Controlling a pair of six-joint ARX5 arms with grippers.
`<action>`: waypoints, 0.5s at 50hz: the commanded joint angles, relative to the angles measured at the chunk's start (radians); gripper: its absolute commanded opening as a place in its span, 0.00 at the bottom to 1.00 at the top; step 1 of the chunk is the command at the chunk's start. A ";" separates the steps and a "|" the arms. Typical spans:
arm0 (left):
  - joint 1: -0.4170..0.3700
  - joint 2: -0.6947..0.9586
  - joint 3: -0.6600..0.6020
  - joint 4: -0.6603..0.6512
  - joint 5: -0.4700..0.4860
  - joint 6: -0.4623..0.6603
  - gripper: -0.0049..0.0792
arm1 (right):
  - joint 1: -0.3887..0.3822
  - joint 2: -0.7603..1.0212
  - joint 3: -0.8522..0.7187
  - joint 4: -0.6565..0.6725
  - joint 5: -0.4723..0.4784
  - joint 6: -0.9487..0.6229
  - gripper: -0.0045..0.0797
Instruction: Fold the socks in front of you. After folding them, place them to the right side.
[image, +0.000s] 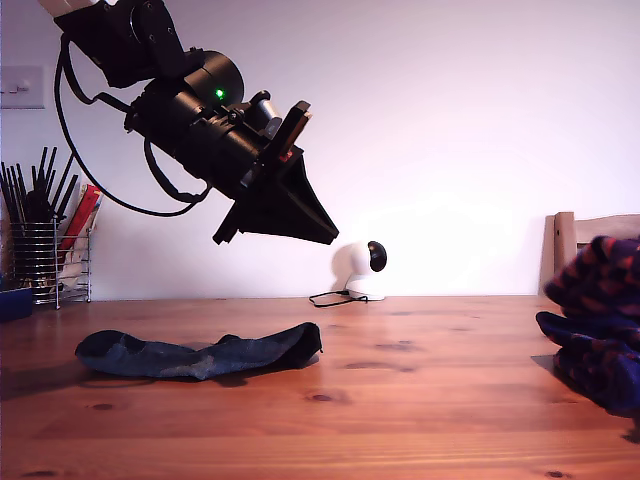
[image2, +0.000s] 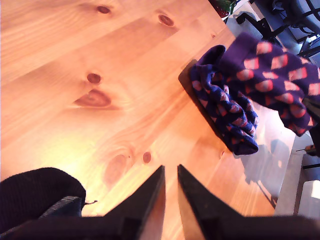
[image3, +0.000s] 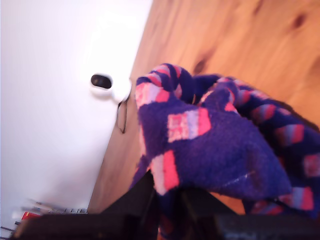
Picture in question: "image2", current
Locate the purple patterned sock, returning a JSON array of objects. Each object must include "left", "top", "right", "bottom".
[
  {"left": 188, "top": 44, "right": 260, "bottom": 156},
  {"left": 219, "top": 32, "right": 320, "bottom": 137}
]

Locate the pale white box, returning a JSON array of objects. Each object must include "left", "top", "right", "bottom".
[{"left": 301, "top": 179, "right": 320, "bottom": 217}]

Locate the grey dark-toed sock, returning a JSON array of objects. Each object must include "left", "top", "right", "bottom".
[{"left": 0, "top": 167, "right": 87, "bottom": 232}]

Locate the black office chair base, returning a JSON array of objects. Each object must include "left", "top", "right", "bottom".
[{"left": 236, "top": 0, "right": 320, "bottom": 57}]

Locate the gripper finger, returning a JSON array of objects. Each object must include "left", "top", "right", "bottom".
[
  {"left": 176, "top": 164, "right": 243, "bottom": 219},
  {"left": 302, "top": 97, "right": 320, "bottom": 158},
  {"left": 104, "top": 164, "right": 166, "bottom": 219}
]

